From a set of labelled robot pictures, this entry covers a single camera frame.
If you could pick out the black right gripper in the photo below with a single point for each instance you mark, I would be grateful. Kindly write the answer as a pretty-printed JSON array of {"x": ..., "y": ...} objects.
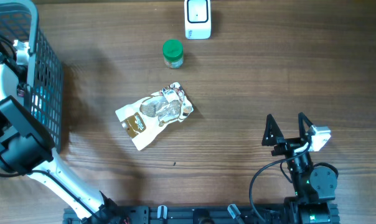
[{"x": 288, "y": 144}]

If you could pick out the green lid glass jar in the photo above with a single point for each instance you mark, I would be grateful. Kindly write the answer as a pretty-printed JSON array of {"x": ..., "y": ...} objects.
[{"x": 173, "y": 53}]

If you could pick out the white brown snack pouch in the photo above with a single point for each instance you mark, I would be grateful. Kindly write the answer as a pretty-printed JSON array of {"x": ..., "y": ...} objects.
[{"x": 144, "y": 119}]

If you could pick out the blue mouthwash bottle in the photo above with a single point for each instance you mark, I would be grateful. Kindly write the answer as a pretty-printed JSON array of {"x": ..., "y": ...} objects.
[{"x": 42, "y": 105}]

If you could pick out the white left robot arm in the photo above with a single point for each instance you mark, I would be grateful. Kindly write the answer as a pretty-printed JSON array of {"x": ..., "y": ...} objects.
[{"x": 28, "y": 149}]

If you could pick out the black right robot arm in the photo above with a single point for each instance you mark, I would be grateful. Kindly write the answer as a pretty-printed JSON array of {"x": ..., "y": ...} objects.
[{"x": 314, "y": 184}]

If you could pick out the white barcode scanner box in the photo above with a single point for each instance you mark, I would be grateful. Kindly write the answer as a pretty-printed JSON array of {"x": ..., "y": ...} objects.
[{"x": 197, "y": 19}]

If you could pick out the grey plastic shopping basket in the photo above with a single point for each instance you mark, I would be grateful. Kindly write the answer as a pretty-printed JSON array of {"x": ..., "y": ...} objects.
[{"x": 19, "y": 20}]

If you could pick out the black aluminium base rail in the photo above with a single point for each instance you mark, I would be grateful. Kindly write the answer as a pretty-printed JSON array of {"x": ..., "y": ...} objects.
[{"x": 272, "y": 213}]

